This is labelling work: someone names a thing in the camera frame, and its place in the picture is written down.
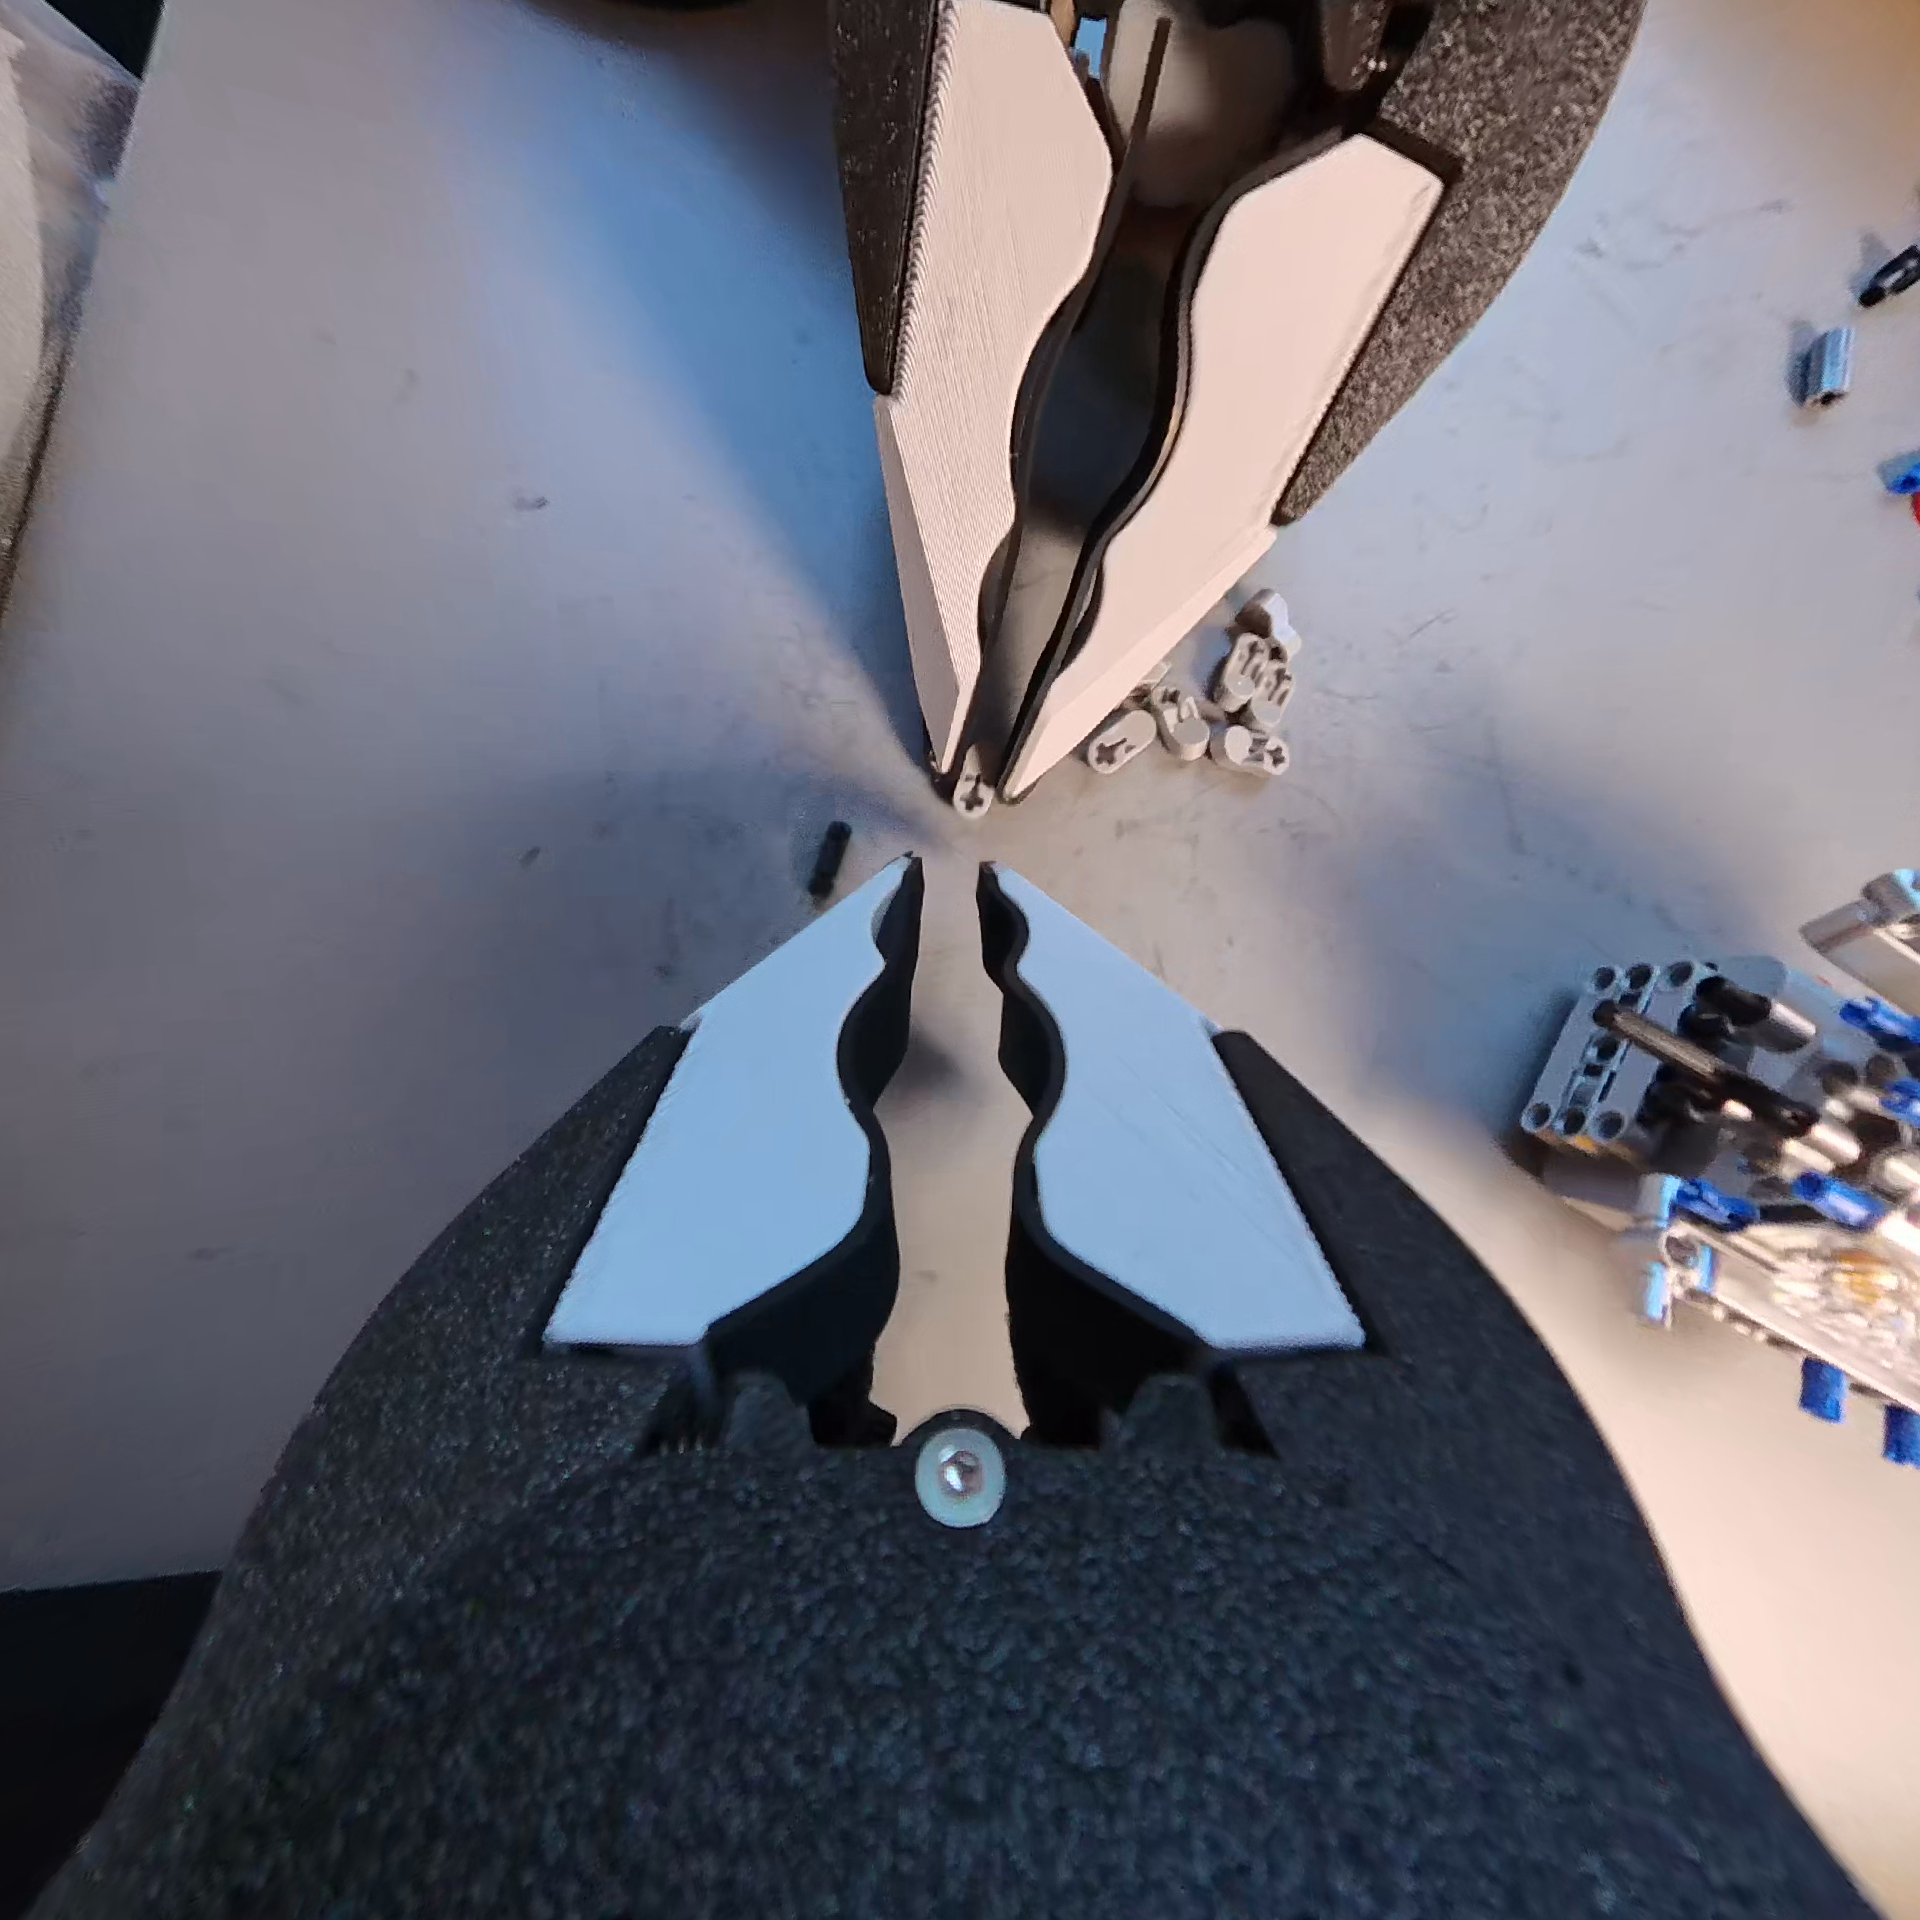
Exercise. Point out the scattered small brick parts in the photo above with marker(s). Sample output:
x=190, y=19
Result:
x=1892, y=274

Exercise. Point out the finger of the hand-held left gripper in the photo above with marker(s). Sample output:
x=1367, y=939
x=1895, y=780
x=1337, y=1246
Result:
x=1274, y=345
x=975, y=301

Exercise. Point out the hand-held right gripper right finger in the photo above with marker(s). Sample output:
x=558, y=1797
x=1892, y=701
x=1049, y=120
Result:
x=1184, y=1184

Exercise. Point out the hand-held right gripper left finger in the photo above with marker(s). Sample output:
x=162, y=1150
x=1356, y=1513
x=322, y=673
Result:
x=720, y=1184

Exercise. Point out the black pin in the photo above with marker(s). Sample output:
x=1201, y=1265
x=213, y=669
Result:
x=831, y=858

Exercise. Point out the pile of grey connector pieces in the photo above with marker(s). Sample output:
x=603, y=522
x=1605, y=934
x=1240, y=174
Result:
x=1253, y=750

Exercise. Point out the grey toy brick assembly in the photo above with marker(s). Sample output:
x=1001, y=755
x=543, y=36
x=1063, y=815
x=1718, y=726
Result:
x=1591, y=1080

